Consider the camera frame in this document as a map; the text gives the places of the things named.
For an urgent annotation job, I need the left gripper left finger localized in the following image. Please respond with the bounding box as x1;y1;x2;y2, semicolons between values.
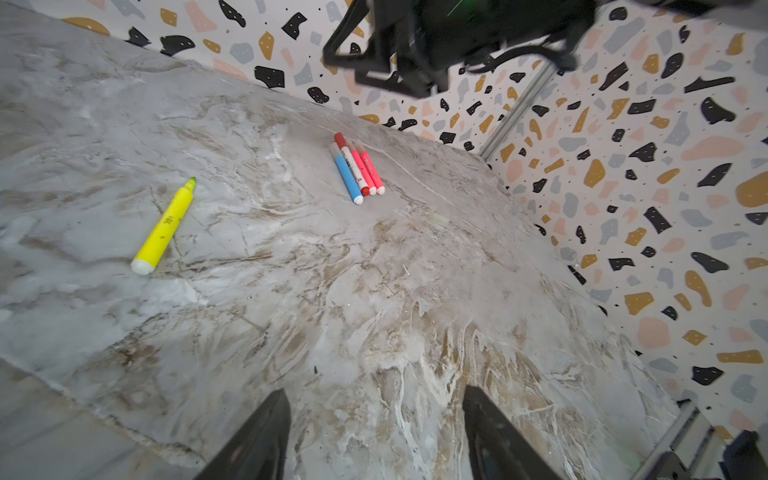
194;389;291;480

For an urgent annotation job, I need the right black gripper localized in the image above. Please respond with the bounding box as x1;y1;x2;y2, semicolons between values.
323;0;598;99

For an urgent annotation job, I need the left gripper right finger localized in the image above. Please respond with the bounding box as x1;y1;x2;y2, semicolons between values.
462;385;560;480

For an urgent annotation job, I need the red pen cap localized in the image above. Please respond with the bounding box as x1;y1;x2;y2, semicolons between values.
334;132;347;150

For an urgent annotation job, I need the blue green pen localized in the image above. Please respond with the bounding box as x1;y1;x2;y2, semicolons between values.
329;142;363;205

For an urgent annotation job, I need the white pen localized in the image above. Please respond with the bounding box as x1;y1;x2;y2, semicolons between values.
341;145;370;197

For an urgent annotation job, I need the bright pink highlighter pen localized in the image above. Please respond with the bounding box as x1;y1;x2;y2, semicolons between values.
348;142;377;196

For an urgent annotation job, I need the yellow highlighter pen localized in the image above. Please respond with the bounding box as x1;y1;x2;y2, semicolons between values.
131;177;196;276

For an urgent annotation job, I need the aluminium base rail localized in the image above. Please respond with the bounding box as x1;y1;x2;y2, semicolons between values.
629;398;768;480

